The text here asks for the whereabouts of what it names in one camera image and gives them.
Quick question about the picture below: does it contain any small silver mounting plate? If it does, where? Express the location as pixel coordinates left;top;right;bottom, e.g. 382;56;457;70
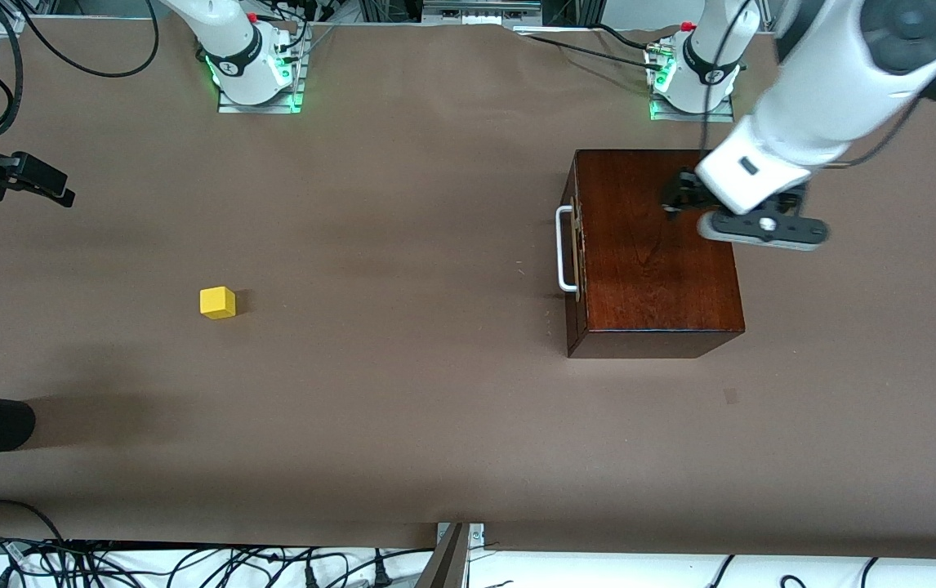
435;523;485;550

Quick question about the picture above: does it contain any long black base cable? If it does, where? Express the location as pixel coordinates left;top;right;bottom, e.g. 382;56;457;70
527;34;669;70

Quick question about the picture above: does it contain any dark brown wooden box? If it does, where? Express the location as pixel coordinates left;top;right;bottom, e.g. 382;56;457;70
566;149;746;359

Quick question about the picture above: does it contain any grey metal beam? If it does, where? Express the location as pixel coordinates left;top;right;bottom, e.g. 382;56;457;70
415;523;470;588

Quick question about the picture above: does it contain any short black base cable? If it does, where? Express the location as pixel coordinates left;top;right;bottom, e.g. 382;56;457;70
591;23;657;51

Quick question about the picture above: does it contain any brown paper table cover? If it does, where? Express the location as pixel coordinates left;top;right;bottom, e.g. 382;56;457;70
0;15;936;550

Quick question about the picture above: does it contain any wooden drawer with white handle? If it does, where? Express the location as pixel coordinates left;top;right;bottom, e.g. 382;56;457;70
556;155;591;332

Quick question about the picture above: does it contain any yellow wooden block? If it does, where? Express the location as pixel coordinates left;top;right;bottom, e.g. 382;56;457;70
199;286;237;320

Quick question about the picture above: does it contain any silver metal device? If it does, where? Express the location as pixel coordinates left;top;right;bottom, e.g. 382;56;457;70
421;0;542;25

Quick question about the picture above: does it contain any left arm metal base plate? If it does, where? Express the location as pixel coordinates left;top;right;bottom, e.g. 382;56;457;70
649;41;736;123

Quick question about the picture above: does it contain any black hanging loop cable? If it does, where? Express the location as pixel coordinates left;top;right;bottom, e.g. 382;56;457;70
15;0;161;79

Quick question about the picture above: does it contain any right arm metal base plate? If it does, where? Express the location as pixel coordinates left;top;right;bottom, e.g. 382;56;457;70
217;20;306;114

